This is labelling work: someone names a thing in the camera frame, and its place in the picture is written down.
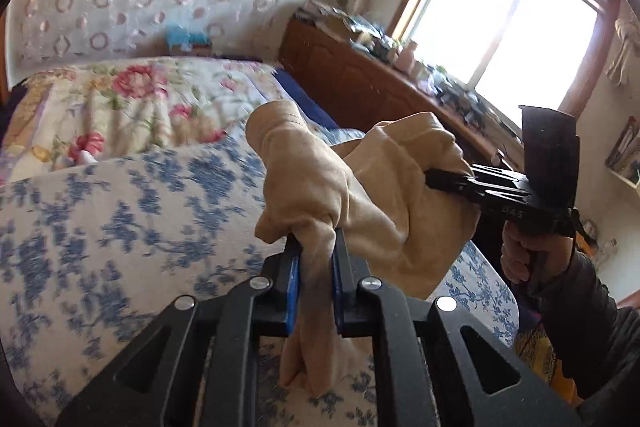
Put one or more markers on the person's right hand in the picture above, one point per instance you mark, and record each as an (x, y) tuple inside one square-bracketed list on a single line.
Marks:
[(515, 257)]

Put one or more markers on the white wall shelf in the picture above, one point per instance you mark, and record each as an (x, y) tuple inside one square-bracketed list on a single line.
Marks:
[(627, 181)]

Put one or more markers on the cardboard box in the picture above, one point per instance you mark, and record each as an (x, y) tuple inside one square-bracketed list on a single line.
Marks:
[(337, 29)]

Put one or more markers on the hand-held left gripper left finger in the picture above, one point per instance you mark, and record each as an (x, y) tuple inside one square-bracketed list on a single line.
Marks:
[(292, 292)]

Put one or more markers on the white plastic bottle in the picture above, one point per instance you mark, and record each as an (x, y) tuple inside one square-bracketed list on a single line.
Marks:
[(407, 56)]

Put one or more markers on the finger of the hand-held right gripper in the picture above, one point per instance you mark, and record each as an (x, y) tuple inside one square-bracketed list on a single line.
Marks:
[(500, 177), (465, 188)]

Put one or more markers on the person's right forearm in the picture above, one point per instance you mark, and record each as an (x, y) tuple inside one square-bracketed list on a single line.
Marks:
[(590, 332)]

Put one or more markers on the blue floral bed sheet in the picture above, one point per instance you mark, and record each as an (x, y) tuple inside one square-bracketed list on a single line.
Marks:
[(100, 232)]

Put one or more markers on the teal plastic packet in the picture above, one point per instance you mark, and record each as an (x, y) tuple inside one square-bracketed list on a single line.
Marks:
[(367, 23)]

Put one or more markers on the wooden-framed window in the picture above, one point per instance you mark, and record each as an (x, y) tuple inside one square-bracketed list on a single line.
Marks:
[(500, 22)]

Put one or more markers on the blue tissue pack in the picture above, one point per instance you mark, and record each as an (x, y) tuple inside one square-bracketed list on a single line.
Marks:
[(185, 38)]

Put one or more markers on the black stand tool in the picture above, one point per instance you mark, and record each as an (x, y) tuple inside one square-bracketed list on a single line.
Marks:
[(457, 99)]

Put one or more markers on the long wooden cabinet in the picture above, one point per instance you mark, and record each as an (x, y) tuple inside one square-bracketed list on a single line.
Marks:
[(350, 77)]

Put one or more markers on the brown leaning book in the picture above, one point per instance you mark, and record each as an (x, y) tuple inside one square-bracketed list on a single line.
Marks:
[(622, 142)]

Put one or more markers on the yellow patterned cloth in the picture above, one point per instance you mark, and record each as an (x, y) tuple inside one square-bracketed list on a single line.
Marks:
[(537, 357)]

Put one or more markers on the pink floral blanket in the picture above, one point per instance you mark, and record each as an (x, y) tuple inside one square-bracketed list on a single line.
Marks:
[(125, 102)]

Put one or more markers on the beige blanket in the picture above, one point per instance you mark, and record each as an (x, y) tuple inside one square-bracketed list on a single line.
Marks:
[(310, 187)]

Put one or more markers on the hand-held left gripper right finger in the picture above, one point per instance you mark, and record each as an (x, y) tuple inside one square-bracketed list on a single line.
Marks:
[(341, 292)]

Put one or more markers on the tied cream curtain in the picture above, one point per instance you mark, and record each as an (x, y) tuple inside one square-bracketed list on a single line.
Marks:
[(622, 52)]

